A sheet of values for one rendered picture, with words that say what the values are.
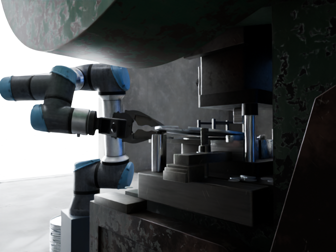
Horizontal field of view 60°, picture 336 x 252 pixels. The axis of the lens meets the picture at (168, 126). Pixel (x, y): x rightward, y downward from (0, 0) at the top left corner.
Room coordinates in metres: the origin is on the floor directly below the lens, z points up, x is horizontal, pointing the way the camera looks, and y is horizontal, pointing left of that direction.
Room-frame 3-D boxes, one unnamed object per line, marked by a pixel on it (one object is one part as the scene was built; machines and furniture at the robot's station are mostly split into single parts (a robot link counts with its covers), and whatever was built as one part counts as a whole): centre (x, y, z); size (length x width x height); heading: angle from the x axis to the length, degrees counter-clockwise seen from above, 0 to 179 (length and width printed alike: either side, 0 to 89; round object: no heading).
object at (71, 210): (1.30, 0.36, 0.50); 0.15 x 0.15 x 0.10
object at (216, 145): (0.73, -0.19, 0.76); 0.15 x 0.09 x 0.05; 134
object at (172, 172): (0.61, -0.07, 0.76); 0.17 x 0.06 x 0.10; 134
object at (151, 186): (0.73, -0.19, 0.68); 0.45 x 0.30 x 0.06; 134
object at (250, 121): (0.63, -0.18, 0.81); 0.02 x 0.02 x 0.14
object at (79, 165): (1.30, 0.35, 0.62); 0.13 x 0.12 x 0.14; 80
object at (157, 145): (0.70, 0.02, 0.75); 0.03 x 0.03 x 0.10; 44
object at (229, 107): (0.73, -0.20, 0.86); 0.20 x 0.16 x 0.05; 134
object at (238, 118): (0.74, -0.19, 0.84); 0.05 x 0.03 x 0.04; 134
